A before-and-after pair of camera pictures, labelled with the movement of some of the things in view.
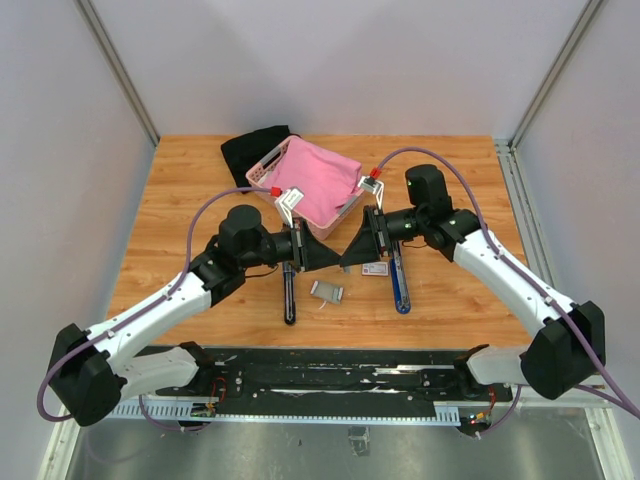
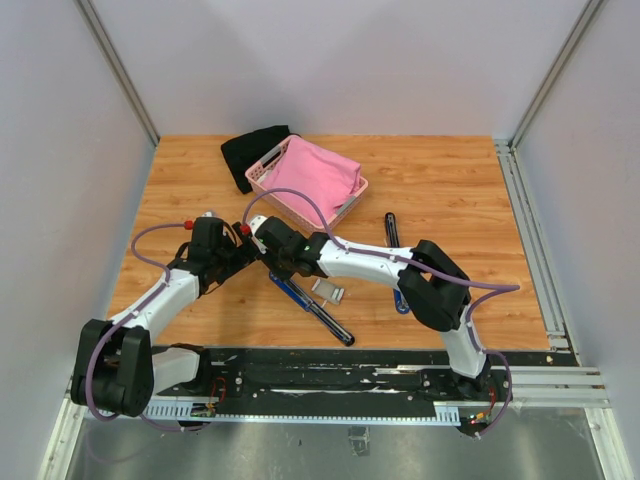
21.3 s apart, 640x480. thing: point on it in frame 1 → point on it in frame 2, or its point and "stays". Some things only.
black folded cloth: x=243 y=155 stays
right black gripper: x=369 y=243 → x=266 y=258
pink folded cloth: x=324 y=178 stays
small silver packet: x=327 y=292 stays
